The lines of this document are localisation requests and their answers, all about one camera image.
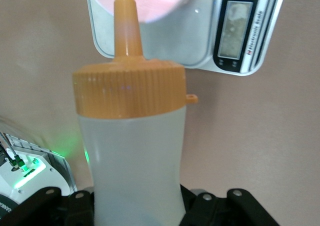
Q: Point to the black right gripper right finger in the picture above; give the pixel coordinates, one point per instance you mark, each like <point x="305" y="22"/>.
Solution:
<point x="225" y="211"/>

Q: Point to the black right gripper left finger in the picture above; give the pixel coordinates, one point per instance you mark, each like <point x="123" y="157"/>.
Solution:
<point x="50" y="206"/>

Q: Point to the translucent sauce bottle orange cap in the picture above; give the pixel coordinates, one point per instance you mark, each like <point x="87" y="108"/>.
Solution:
<point x="132" y="161"/>

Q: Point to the pink plastic cup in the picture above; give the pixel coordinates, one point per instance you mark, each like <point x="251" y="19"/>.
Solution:
<point x="160" y="3"/>

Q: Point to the silver digital kitchen scale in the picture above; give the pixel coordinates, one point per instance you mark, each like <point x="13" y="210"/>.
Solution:
<point x="180" y="36"/>

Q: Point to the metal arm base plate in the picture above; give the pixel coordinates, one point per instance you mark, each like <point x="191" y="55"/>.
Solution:
<point x="62" y="166"/>

